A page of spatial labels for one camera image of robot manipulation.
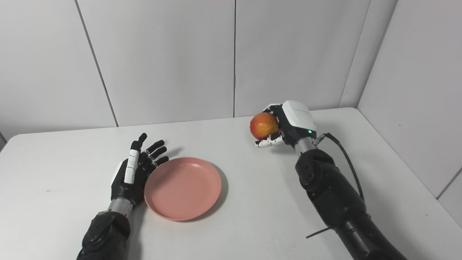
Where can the pink round plate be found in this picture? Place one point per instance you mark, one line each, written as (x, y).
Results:
(182, 188)

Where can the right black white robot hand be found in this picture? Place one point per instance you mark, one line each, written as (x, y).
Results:
(297, 119)

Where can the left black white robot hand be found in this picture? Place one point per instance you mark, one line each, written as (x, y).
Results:
(124, 189)

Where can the red yellow pomegranate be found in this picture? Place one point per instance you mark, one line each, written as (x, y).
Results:
(263, 125)

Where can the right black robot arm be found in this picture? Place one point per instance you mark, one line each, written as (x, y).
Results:
(332, 191)

